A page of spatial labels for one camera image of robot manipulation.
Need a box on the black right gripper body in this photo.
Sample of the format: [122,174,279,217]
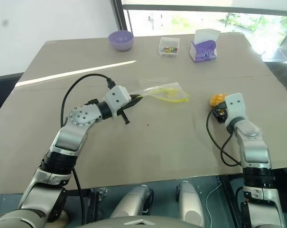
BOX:
[213,104,229,124]

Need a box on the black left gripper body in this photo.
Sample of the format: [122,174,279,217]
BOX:
[116,94,136,126]

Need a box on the small orange-yellow object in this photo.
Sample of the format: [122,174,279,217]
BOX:
[210,94,228,108]

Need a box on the clear yellow zipper bag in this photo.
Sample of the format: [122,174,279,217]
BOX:
[130,79,190,104]

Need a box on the purple tissue pack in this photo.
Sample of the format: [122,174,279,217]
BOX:
[189,39,218,63]

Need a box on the purple plastic bowl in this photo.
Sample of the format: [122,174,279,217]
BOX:
[107,30,135,52]

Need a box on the clear plastic box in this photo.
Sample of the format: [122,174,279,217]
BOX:
[158,37,181,57]

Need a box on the white tissue sheet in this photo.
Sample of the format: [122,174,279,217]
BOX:
[194,28,220,45]

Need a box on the silver left robot leg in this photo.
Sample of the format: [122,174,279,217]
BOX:
[109,184,155,219]

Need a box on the silver robot leg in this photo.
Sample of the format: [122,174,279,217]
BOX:
[109,184,155,219]
[176,180,206,228]

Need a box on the silver right robot leg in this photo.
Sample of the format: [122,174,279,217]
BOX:
[176,180,206,228]

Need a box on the dark grey robot torso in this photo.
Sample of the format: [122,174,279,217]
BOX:
[69,214,191,228]

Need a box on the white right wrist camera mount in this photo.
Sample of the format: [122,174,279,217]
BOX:
[224,93,245,124]

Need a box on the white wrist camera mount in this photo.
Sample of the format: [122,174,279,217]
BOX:
[224,93,245,124]
[104,85,132,119]

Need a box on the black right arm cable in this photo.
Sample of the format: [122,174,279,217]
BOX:
[206,110,242,167]

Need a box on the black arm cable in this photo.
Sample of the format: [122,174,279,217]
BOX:
[60,73,117,225]
[206,110,242,167]

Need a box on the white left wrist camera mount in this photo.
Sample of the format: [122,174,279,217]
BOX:
[104,85,132,119]

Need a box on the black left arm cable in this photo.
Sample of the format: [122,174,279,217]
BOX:
[60,73,117,225]

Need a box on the thin white cable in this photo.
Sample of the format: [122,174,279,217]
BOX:
[205,182,223,224]

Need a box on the dark window frame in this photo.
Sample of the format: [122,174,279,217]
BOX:
[111,0,287,35]

